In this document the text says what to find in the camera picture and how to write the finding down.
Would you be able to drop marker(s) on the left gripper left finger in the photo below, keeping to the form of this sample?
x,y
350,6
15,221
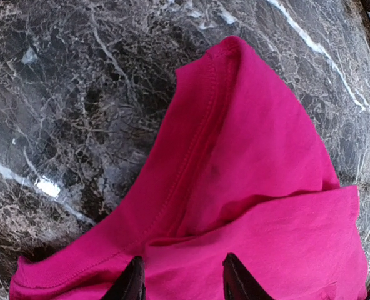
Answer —
x,y
130,285

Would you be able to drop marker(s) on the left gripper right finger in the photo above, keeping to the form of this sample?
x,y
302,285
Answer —
x,y
238,281

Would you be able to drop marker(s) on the red garment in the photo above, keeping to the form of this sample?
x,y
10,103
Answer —
x,y
237,167

